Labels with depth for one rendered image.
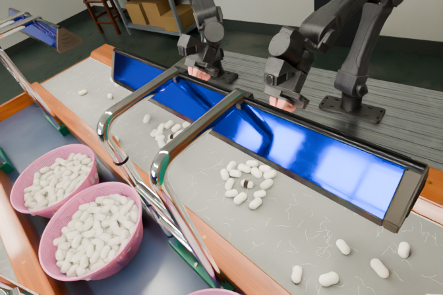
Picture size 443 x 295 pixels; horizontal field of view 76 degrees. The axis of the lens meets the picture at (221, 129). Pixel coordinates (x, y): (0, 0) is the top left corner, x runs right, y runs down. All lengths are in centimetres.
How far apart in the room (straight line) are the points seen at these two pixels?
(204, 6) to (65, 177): 70
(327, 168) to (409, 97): 82
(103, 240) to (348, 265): 57
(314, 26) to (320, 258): 51
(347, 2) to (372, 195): 54
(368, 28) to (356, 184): 64
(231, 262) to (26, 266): 50
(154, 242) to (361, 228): 51
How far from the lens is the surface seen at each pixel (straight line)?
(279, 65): 65
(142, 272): 81
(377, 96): 113
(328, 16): 76
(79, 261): 85
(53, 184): 107
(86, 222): 91
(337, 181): 35
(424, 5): 258
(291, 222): 70
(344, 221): 71
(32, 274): 87
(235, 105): 40
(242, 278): 63
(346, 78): 95
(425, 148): 98
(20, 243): 95
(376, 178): 34
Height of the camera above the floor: 135
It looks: 41 degrees down
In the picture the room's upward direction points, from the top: 16 degrees counter-clockwise
